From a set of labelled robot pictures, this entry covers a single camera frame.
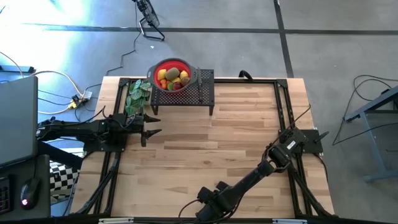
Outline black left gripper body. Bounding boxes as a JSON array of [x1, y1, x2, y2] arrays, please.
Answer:
[[126, 113, 146, 147]]

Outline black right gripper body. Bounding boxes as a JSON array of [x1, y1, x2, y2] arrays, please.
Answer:
[[196, 182, 239, 217]]

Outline whole brown kiwi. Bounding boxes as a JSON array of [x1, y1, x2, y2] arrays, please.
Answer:
[[165, 67, 181, 82]]

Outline green potted plant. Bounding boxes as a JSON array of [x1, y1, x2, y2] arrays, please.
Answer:
[[124, 78, 152, 116]]

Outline black perforated metal shelf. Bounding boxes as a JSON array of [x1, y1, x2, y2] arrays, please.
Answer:
[[150, 68, 215, 116]]

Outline red collapsible colander bowl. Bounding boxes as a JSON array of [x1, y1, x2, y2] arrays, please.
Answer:
[[146, 57, 200, 95]]

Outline white strip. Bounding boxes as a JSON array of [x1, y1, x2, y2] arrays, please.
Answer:
[[272, 218, 308, 224], [98, 217, 134, 224]]

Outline black white checkered mat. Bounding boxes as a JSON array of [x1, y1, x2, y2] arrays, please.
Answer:
[[49, 160, 81, 205]]

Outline black floor fan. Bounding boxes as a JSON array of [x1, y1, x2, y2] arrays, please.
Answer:
[[132, 0, 166, 42]]

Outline dark desk surface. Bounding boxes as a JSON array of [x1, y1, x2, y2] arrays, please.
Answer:
[[0, 154, 52, 222]]

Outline grey laptop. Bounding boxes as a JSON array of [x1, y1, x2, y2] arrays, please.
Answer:
[[0, 75, 39, 167]]

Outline black computer mouse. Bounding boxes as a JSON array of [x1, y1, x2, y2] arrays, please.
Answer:
[[19, 177, 41, 210]]

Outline black desk foot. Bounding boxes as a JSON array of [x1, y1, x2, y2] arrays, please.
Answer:
[[0, 65, 35, 74]]

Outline black backlit keyboard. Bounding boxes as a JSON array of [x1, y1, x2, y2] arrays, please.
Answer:
[[0, 175, 14, 216]]

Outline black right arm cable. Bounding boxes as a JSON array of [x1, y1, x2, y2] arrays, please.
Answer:
[[178, 198, 201, 218]]

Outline dark-handled knife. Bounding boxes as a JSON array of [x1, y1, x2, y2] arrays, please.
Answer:
[[197, 66, 205, 103]]

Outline black fan power cable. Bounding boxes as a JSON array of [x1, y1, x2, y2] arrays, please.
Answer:
[[83, 2, 141, 93]]

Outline yellow floor cable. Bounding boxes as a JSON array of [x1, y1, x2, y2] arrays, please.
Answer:
[[29, 70, 86, 115]]

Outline black cable loop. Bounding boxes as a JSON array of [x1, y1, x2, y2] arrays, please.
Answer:
[[238, 70, 254, 82]]

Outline black aluminium table frame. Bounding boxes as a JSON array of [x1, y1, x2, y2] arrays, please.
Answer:
[[70, 77, 335, 218]]

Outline white floor cable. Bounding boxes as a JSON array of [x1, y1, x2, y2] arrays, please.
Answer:
[[0, 51, 25, 78]]

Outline grey desk frame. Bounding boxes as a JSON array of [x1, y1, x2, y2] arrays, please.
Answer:
[[343, 84, 398, 184]]

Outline black floor cable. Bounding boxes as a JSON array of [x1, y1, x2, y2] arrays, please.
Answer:
[[332, 74, 398, 146]]

